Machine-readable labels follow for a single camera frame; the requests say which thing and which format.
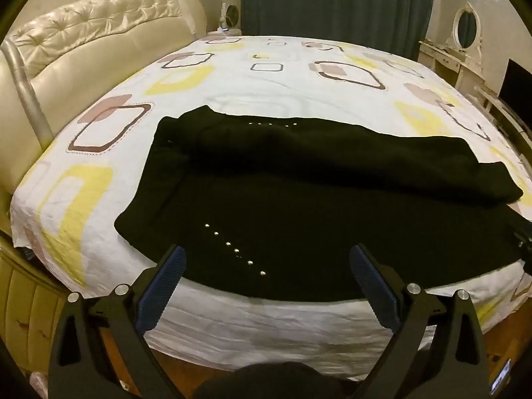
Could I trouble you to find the white dressing table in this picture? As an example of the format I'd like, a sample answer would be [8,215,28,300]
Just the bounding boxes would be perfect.
[418,37,487,90]

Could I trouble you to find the cream tufted headboard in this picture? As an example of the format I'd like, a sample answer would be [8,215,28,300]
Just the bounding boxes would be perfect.
[0,0,208,194]

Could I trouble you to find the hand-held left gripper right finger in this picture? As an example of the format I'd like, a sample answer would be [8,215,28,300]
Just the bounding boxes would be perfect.
[349,244,493,399]

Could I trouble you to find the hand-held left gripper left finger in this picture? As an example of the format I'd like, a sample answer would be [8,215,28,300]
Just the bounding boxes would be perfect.
[48,245,188,399]

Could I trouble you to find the smartphone with lit screen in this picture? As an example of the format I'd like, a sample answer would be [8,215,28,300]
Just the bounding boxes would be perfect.
[490,357,515,397]

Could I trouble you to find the oval white-framed mirror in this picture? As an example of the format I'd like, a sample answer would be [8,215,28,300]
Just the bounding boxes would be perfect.
[452,2,483,51]

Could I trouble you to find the dark green curtain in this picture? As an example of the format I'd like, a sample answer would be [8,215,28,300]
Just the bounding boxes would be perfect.
[240,0,439,61]

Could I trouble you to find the patterned bed sheet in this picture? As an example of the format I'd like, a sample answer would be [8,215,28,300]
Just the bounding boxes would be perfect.
[10,33,532,379]

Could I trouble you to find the white television stand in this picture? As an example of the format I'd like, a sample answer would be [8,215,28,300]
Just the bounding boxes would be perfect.
[474,85,532,136]

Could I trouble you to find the black television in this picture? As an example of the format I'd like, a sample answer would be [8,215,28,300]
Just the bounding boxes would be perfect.
[497,59,532,121]

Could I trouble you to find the cream leather bed frame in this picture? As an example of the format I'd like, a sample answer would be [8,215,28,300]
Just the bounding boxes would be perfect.
[0,216,90,383]

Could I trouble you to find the black pants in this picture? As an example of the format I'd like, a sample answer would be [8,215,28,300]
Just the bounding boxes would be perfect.
[113,106,532,302]

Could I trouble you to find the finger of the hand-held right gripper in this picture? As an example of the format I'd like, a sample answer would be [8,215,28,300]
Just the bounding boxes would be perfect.
[510,216,532,264]

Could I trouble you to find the small white desk fan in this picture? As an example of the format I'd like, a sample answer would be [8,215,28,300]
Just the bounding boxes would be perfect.
[216,3,242,36]

